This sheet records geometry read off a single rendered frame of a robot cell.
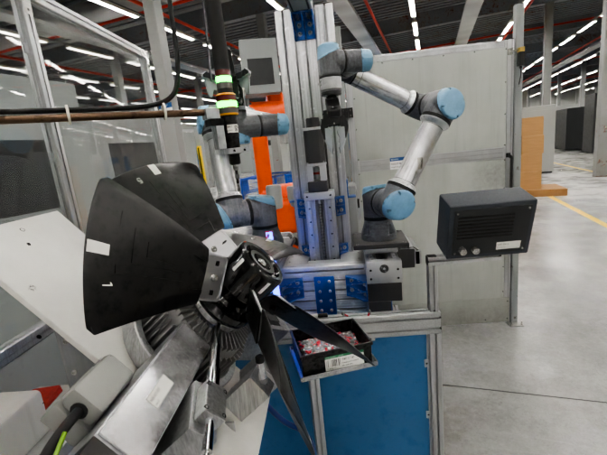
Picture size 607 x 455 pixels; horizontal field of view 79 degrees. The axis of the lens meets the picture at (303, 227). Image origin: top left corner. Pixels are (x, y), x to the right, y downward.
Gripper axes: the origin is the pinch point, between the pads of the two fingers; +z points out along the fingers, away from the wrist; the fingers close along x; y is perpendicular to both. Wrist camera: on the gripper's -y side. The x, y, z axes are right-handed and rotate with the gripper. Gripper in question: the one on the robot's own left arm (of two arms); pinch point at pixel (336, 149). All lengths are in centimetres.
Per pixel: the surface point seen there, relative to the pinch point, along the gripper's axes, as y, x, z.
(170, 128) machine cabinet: 387, 211, -48
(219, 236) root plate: -55, 30, 16
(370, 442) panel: -15, -3, 109
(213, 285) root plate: -68, 28, 22
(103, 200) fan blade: -83, 37, 3
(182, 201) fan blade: -53, 37, 7
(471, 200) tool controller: -18.6, -39.3, 19.5
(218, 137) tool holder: -54, 27, -6
